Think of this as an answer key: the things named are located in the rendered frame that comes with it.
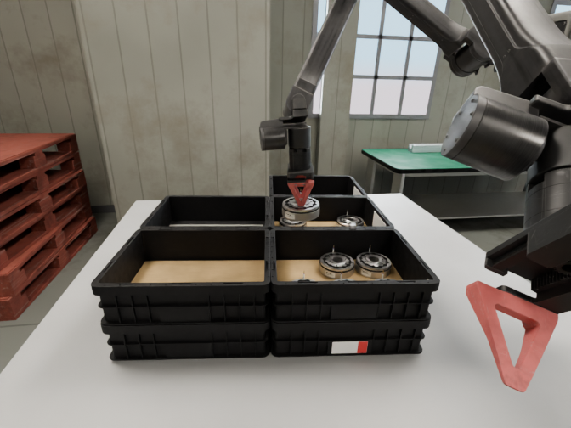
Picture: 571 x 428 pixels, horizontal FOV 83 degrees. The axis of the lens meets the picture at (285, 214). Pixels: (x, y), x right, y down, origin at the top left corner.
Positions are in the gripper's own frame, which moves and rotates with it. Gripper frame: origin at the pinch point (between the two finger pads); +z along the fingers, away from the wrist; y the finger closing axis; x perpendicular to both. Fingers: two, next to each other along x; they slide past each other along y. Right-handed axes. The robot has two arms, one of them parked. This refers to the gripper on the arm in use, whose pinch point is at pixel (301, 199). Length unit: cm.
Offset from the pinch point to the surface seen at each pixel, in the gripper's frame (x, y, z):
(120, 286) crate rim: -40.3, 25.0, 9.1
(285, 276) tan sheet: -5.1, 4.1, 22.0
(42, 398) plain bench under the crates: -58, 36, 31
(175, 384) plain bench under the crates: -30, 31, 33
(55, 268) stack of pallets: -182, -115, 94
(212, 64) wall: -60, -173, -38
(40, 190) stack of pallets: -177, -122, 35
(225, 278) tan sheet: -22.2, 6.0, 20.8
